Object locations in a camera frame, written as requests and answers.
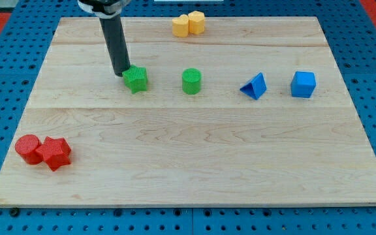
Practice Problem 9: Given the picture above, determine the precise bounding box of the green cylinder block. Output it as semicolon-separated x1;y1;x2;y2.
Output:
181;68;202;95

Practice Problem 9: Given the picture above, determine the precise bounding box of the yellow hexagon block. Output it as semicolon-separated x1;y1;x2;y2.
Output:
188;11;205;35

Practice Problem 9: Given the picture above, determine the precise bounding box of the blue cube block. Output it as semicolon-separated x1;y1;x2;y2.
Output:
290;71;317;98

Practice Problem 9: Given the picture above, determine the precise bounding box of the blue triangular prism block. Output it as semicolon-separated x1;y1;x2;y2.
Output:
240;72;267;100

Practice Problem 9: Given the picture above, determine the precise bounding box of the wooden board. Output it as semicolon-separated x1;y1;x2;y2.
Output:
0;17;376;208

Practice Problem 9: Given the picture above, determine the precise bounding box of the red star block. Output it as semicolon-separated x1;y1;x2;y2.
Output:
36;136;71;172

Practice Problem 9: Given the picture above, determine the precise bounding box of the yellow heart block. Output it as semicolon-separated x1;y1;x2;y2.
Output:
172;14;189;37

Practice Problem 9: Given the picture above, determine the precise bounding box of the red cylinder block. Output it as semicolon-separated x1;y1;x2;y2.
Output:
14;134;42;165

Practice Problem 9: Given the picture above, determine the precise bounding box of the green star block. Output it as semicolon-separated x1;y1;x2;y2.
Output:
122;65;148;94

